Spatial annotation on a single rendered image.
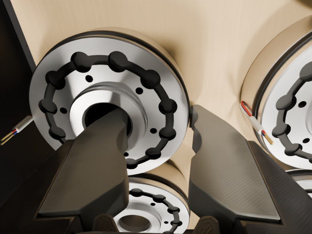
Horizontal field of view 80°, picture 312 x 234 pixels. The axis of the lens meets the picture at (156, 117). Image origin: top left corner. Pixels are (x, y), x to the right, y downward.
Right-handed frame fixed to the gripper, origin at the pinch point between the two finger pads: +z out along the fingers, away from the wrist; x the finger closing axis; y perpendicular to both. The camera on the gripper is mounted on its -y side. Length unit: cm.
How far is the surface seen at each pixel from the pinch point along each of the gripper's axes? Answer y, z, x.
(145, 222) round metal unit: 12.3, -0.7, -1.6
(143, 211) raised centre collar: 8.9, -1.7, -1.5
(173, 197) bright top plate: 7.8, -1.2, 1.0
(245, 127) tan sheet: 2.9, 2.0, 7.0
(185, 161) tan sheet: 6.7, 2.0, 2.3
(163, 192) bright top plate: 7.1, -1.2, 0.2
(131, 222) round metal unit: 12.4, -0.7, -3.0
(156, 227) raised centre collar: 11.4, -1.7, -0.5
